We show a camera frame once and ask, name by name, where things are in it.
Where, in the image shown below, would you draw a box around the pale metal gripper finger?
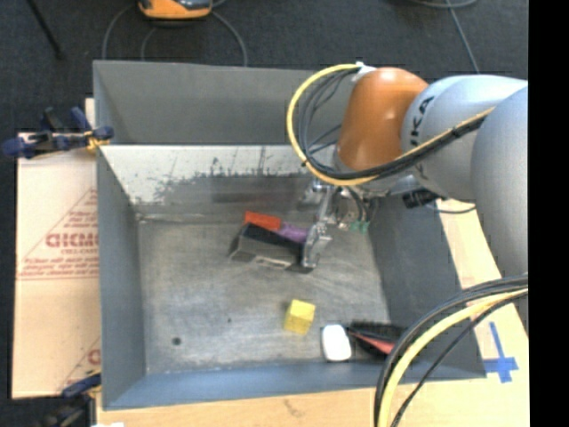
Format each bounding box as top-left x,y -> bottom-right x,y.
312,222 -> 333,258
301,233 -> 323,270

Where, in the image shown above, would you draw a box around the purple block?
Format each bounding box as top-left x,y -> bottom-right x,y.
278,222 -> 309,245

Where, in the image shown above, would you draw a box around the orange-red flat block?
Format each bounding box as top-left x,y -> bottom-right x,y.
244,211 -> 283,231

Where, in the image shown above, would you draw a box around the yellow cube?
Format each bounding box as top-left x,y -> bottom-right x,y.
283,299 -> 317,336

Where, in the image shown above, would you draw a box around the white oval soap bar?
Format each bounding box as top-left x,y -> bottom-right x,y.
320,323 -> 354,363

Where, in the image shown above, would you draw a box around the black and red brush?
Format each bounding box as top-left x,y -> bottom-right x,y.
346,320 -> 405,356

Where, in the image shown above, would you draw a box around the grey metal bin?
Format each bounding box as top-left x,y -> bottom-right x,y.
91,59 -> 488,411

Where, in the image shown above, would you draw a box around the brown cardboard board, red print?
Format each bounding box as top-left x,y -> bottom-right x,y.
10,148 -> 103,400

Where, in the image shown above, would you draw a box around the black cylinder on white bracket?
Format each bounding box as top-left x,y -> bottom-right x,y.
401,188 -> 445,211

